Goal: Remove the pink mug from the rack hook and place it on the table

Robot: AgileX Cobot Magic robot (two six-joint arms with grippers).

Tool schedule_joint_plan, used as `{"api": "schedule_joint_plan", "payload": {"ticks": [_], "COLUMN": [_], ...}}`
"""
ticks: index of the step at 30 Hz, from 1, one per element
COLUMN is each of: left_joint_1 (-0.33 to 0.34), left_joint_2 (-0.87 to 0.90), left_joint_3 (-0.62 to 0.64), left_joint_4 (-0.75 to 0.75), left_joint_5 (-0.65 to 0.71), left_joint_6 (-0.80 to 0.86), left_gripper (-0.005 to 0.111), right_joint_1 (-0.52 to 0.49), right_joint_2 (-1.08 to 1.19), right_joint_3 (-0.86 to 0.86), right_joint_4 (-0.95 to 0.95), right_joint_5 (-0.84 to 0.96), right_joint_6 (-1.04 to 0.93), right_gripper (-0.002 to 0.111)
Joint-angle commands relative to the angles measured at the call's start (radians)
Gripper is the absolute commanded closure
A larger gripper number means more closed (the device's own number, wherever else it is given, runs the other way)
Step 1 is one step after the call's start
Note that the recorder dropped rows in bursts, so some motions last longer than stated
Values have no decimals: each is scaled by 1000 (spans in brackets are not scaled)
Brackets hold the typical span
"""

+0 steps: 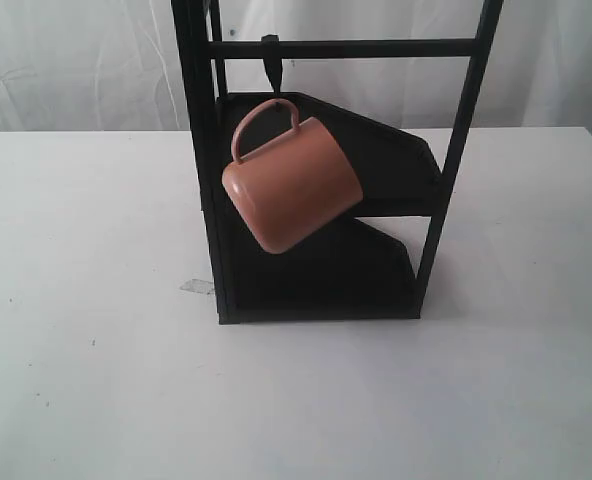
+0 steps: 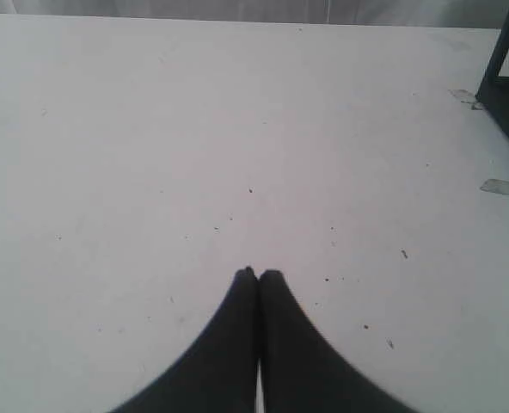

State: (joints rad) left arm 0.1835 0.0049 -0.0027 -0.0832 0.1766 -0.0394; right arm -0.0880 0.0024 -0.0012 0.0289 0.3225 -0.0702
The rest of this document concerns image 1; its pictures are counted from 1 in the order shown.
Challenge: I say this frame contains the terracotta pink ceramic mug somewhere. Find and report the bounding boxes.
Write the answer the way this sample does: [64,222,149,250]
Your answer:
[221,98,363,254]

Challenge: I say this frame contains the dark object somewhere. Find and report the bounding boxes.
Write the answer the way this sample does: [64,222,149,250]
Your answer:
[261,34,283,99]

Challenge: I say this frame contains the black metal shelf rack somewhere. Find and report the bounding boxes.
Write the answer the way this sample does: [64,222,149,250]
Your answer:
[172,1,502,324]

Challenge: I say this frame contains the clear tape strip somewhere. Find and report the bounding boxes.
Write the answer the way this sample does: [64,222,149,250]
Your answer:
[180,279,215,295]

